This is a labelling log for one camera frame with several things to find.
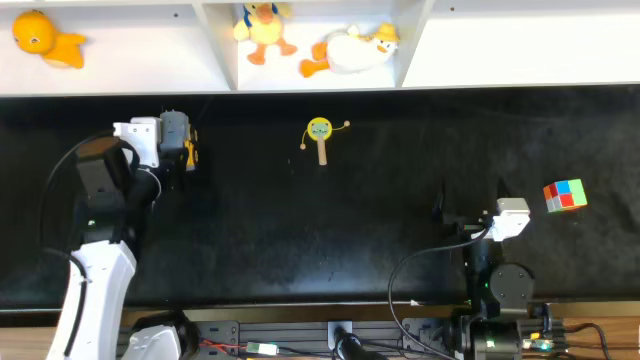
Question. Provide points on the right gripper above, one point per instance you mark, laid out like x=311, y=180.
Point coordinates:
x=462, y=224

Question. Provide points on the yellow rattle drum toy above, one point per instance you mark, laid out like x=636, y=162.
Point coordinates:
x=320, y=130

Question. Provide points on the grey and yellow toy truck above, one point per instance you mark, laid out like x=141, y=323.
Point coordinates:
x=175, y=132

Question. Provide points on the yellow rubber duck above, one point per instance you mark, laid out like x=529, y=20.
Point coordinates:
x=37, y=35

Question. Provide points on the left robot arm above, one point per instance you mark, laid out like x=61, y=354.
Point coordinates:
x=100, y=280

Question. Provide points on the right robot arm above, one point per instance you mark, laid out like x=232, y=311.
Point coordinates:
x=511, y=285

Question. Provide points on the many-coloured puzzle cube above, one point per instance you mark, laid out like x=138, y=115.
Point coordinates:
x=565, y=196

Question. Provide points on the white shelf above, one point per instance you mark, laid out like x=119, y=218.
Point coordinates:
x=500, y=50

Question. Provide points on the white plush duck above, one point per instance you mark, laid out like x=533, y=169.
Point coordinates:
x=355, y=52

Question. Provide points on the yellow plush duck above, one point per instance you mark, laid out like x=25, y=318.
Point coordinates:
x=265, y=27

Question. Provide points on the mounting rail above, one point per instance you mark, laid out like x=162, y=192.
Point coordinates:
x=300, y=340

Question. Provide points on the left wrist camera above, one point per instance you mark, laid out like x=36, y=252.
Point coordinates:
x=140, y=140

